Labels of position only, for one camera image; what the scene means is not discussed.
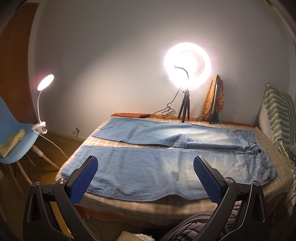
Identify striped grey trousers leg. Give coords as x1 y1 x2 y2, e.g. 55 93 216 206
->
161 202 241 240

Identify orange patterned cloth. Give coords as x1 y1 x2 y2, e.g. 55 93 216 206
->
197 75 224 123

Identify green striped white pillow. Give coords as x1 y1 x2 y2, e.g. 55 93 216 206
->
258 82 295 215

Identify black ring light cable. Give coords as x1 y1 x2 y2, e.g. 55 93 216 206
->
139 86 182 119

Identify metal door stopper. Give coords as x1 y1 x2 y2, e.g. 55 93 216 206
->
73 128 80 134

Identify yellow folded cloth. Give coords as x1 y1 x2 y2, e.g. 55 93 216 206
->
0 128 25 158

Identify bright ring light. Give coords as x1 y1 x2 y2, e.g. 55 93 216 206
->
163 42 212 90

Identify white clip desk lamp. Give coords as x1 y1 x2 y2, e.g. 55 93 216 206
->
31 74 55 135

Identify light blue denim jeans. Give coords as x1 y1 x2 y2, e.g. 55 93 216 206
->
61 118 278 202

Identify blue plastic chair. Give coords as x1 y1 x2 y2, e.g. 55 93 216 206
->
0 96 61 196

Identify folded black tripod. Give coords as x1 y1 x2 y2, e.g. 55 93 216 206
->
209 75 222 124

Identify wooden door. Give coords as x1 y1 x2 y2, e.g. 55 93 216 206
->
1 3 39 123

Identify small black tripod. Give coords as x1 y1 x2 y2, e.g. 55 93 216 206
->
178 89 190 123

